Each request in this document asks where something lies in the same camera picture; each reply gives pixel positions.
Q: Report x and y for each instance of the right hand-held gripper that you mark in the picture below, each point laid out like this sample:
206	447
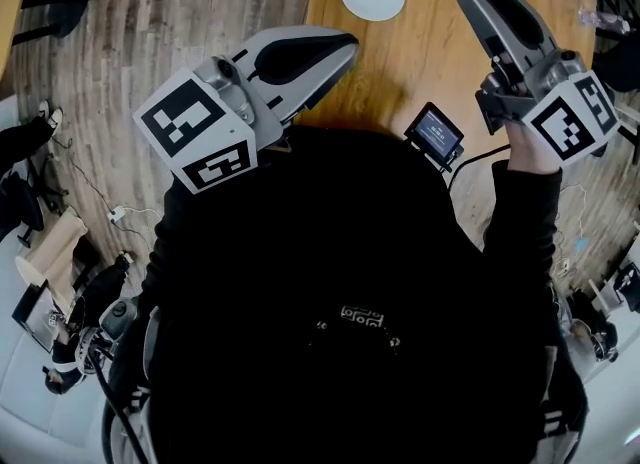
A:
565	127

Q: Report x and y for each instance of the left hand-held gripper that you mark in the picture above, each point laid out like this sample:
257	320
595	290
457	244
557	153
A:
180	117

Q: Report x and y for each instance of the person's right forearm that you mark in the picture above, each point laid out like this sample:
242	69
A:
525	217

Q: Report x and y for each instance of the clear plastic bottle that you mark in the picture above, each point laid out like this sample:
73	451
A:
602	19

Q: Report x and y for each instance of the black chair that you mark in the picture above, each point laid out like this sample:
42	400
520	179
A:
617	64

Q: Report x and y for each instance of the small black screen device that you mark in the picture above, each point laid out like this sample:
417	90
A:
434	132

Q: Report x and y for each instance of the white power strip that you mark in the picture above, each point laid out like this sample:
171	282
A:
116	214

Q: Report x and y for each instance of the round wooden table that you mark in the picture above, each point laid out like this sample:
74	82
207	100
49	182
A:
10	2

